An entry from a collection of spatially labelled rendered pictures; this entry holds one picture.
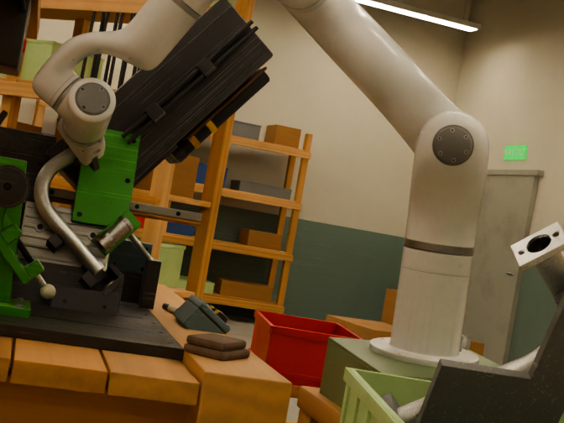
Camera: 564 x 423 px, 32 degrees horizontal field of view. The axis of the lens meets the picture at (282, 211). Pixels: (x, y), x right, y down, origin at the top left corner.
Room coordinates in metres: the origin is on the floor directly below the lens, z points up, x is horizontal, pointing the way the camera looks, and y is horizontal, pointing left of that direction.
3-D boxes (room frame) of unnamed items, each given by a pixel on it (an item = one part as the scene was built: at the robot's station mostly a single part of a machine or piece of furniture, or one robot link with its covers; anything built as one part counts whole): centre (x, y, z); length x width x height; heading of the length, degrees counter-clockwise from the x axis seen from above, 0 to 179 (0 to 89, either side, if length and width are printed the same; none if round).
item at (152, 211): (2.27, 0.38, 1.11); 0.39 x 0.16 x 0.03; 104
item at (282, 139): (10.80, 1.37, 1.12); 3.16 x 0.54 x 2.24; 109
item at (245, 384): (2.23, 0.19, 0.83); 1.50 x 0.14 x 0.15; 14
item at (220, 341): (1.68, 0.07, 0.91); 0.10 x 0.08 x 0.03; 155
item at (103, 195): (2.11, 0.38, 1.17); 0.13 x 0.12 x 0.20; 14
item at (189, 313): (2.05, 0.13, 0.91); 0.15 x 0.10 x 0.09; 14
